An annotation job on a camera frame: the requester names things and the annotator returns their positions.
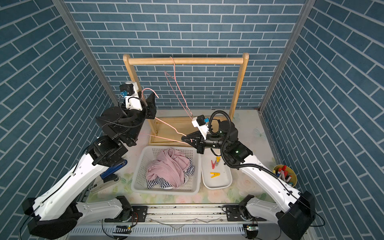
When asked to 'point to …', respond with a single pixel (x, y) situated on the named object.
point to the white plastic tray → (224, 181)
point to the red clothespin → (213, 165)
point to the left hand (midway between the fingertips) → (153, 92)
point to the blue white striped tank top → (157, 181)
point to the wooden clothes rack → (169, 130)
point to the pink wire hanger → (174, 82)
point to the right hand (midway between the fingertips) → (186, 139)
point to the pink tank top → (171, 165)
